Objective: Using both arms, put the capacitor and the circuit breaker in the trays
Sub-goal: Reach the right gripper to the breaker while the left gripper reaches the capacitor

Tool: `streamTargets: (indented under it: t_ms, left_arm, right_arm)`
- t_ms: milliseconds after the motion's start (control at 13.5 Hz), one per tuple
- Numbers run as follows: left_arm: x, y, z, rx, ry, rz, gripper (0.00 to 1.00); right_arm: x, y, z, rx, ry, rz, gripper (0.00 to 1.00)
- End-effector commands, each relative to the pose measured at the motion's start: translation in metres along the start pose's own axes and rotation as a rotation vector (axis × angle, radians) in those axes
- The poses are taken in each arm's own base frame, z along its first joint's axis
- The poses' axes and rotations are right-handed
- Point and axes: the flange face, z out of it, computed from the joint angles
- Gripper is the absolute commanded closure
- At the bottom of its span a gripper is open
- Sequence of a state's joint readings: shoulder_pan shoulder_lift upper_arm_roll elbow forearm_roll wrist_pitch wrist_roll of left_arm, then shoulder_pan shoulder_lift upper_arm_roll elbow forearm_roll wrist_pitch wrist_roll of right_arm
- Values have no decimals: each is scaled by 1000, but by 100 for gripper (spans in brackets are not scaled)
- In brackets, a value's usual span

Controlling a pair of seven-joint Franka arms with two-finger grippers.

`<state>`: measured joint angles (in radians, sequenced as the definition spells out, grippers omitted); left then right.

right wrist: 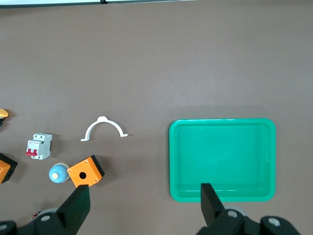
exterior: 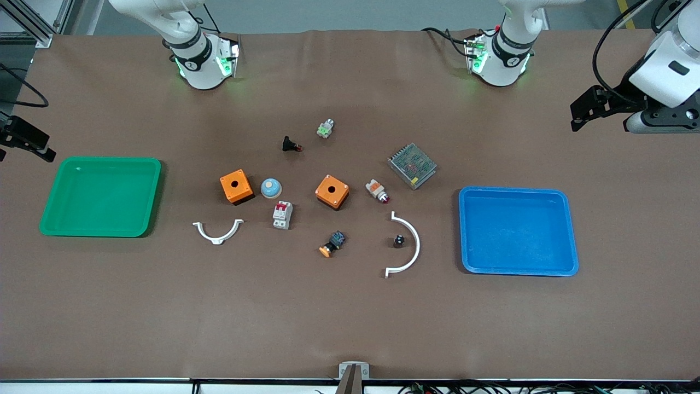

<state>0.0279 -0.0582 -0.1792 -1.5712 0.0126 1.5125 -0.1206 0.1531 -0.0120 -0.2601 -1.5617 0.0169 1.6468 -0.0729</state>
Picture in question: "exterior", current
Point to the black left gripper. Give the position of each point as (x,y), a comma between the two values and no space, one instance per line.
(617,101)

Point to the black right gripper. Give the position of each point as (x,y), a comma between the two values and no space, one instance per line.
(19,133)

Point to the white red circuit breaker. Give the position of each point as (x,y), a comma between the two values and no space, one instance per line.
(282,216)

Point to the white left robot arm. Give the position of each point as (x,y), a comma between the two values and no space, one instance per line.
(503,60)

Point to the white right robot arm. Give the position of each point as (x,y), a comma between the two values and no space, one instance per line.
(197,60)

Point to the green plastic tray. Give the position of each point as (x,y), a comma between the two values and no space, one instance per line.
(98,197)

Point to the blue plastic tray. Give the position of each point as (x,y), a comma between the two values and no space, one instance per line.
(514,230)

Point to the metal mesh power supply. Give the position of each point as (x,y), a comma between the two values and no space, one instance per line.
(412,165)

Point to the small white pipe clamp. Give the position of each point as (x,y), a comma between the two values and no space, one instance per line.
(217,239)

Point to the brown table cover mat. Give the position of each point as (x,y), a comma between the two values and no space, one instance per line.
(164,306)

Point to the orange button box with hole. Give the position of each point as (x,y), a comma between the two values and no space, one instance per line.
(336,186)
(240,180)

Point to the large white pipe clamp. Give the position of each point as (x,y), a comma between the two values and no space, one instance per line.
(416,246)

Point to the white orange red indicator light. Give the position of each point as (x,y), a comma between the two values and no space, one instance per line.
(376,189)

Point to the blue dome push button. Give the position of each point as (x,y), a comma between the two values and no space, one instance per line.
(270,188)

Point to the black red indicator light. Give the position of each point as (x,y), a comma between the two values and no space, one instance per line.
(289,144)

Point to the orange head push button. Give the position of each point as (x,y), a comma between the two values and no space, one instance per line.
(333,243)

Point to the aluminium frame profile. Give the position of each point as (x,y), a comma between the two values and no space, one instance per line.
(38,24)

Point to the green white switch module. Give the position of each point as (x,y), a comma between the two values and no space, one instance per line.
(325,129)

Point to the grey metal table bracket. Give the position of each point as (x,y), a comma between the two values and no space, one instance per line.
(354,372)

